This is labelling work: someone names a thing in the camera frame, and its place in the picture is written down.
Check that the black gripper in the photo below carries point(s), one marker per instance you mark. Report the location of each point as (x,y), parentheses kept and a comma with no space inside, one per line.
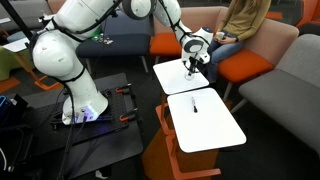
(193,61)

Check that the clear drinking glass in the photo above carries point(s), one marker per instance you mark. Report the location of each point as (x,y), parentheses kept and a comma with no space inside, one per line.
(190,78)

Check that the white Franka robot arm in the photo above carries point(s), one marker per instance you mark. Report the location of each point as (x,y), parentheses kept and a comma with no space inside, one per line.
(63,56)

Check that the smaller white side table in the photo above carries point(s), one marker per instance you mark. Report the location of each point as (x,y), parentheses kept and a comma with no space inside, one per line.
(173,76)

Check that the black whiteboard marker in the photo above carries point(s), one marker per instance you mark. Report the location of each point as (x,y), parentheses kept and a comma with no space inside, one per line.
(194,106)

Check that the white cup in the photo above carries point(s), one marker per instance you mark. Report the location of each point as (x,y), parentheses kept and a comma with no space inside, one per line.
(220,35)

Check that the orange cushioned beige sofa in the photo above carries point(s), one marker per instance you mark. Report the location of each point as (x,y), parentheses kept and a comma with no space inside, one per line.
(245,65)

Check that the larger white side table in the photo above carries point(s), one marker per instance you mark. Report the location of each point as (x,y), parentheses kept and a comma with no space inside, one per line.
(206,123)

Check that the woman in blue jeans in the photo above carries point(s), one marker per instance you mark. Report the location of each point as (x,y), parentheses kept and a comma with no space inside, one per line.
(245,20)

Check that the dark blue armchair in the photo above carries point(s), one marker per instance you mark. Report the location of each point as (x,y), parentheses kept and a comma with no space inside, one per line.
(126,36)

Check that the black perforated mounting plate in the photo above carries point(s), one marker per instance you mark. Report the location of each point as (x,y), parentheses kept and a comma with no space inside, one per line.
(115,106)

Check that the grey fabric sofa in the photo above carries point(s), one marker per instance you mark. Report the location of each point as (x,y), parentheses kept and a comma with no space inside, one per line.
(283,96)

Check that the small shiny objects pile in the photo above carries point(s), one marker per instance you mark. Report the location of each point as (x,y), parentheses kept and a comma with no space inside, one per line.
(102,39)

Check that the black robot cart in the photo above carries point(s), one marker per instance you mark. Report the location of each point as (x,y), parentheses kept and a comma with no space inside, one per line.
(110,153)

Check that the orange lounge chair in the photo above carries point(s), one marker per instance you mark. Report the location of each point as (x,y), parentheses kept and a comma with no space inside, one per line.
(310,11)

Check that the green chair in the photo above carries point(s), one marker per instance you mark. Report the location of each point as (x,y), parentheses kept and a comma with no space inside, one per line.
(6,63)

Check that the black electronics box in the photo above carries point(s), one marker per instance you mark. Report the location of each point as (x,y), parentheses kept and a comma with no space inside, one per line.
(10,113)

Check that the orange side table frame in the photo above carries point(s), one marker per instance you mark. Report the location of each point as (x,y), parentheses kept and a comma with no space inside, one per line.
(176,166)
(161,116)

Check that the white table orange frame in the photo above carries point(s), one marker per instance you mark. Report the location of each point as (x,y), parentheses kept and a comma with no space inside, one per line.
(18,45)

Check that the black camera stand pole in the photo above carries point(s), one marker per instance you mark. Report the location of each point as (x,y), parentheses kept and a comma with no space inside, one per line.
(15,16)

